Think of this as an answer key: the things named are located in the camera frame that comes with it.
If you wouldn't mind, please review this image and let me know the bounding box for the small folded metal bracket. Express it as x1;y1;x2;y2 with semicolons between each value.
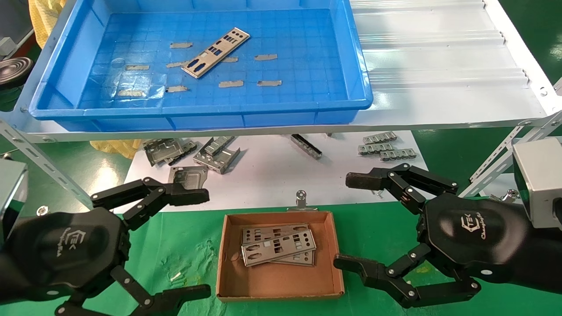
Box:
203;136;236;157

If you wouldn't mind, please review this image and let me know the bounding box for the silver perforated shield plate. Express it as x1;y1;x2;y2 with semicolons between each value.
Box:
241;229;317;267
181;27;251;79
270;250;316;267
241;223;310;245

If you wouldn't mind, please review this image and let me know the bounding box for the perforated white shelf brace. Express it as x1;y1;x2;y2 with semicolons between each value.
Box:
469;110;562;183
0;121;95;209
459;149;516;198

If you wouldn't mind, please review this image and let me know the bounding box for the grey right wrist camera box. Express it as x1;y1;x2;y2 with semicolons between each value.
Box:
512;137;562;230

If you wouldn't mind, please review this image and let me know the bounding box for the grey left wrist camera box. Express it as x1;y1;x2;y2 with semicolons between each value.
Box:
0;158;28;246

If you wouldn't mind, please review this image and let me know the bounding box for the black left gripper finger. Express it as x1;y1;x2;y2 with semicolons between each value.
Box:
90;177;210;232

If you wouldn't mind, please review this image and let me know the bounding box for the white flat board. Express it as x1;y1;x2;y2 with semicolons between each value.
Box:
124;130;430;214

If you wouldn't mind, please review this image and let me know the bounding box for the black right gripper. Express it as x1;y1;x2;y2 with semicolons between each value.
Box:
334;163;562;309

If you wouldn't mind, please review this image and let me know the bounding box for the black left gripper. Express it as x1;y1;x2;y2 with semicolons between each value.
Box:
0;207;212;316

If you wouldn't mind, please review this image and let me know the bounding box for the dark stamped metal bracket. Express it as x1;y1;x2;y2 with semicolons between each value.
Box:
169;140;198;166

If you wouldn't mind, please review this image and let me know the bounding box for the black round stool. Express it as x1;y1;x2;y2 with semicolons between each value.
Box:
0;57;33;90

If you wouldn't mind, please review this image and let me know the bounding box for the long narrow metal bar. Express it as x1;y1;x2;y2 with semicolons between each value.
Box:
290;134;323;159

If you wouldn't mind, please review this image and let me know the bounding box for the brown cardboard box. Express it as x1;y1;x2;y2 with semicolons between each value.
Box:
216;211;345;302

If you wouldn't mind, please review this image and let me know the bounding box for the yellow mesh bag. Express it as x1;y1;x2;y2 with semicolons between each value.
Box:
29;0;66;49
90;140;143;159

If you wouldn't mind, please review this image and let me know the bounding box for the small notched metal strip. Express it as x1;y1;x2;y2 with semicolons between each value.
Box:
363;132;398;144
380;149;418;162
358;143;394;155

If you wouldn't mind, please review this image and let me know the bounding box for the white metal shelf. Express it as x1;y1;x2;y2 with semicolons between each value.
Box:
0;0;562;143

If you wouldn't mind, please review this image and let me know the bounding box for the blue plastic tray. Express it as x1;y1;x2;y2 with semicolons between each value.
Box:
29;0;374;132

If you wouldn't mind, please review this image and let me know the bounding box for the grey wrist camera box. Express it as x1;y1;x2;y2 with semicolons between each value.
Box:
512;137;562;230
0;158;28;246

